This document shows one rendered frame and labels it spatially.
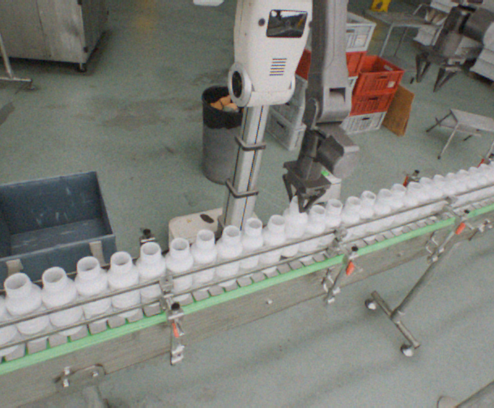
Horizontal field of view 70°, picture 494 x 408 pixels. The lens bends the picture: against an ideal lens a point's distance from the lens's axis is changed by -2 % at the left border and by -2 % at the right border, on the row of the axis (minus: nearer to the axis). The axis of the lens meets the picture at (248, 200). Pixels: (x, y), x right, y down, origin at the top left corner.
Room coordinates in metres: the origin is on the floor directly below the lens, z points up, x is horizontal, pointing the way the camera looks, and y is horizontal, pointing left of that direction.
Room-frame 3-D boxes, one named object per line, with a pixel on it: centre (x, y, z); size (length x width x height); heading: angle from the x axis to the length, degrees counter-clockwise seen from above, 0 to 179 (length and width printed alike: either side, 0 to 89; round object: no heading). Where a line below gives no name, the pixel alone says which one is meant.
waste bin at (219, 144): (2.31, 0.23, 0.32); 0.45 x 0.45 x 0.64
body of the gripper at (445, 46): (1.02, -0.43, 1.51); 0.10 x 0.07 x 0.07; 34
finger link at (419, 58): (1.04, -0.42, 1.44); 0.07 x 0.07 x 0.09; 34
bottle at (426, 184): (0.90, -0.51, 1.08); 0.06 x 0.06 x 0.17
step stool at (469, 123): (3.56, -2.05, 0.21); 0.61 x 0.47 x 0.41; 177
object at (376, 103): (3.63, -0.90, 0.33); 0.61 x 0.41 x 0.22; 127
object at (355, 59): (3.16, -0.38, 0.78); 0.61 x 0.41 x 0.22; 131
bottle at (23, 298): (0.32, 0.36, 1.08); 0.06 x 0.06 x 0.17
